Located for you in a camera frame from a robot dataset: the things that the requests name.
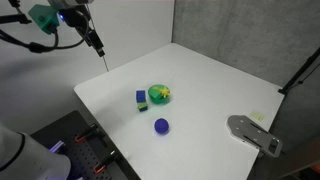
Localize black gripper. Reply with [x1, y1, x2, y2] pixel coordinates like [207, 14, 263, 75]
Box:
[58, 5, 106, 58]

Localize blue cube block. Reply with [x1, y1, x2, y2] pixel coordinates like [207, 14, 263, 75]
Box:
[135, 89, 147, 104]

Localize green and blue block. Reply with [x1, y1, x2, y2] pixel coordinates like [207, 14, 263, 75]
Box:
[137, 101, 150, 113]

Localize yellow star toy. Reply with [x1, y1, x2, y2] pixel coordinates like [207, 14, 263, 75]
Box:
[156, 85, 171, 100]

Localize green plastic bowl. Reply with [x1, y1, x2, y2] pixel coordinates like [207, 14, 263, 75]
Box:
[147, 83, 172, 105]

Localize black orange clamp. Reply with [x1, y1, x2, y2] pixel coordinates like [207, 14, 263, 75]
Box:
[92, 150, 121, 175]
[73, 123, 100, 145]

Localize purple round lid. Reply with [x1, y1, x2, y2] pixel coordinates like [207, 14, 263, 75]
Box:
[153, 117, 170, 136]

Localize small purple lit bar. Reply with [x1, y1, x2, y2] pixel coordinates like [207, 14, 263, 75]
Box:
[49, 140, 65, 154]

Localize black perforated base board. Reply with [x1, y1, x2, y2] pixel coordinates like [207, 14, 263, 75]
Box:
[30, 110, 142, 180]

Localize grey metal mounting plate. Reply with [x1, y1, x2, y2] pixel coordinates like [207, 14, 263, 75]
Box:
[226, 114, 284, 158]

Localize black stand pole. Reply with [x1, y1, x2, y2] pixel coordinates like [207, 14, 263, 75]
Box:
[278, 46, 320, 96]

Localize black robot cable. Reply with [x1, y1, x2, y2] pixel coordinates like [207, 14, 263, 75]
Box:
[0, 9, 92, 55]

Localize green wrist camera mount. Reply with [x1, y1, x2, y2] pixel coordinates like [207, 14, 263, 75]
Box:
[27, 4, 62, 35]

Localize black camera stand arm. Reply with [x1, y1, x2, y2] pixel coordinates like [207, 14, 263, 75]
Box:
[0, 0, 33, 25]

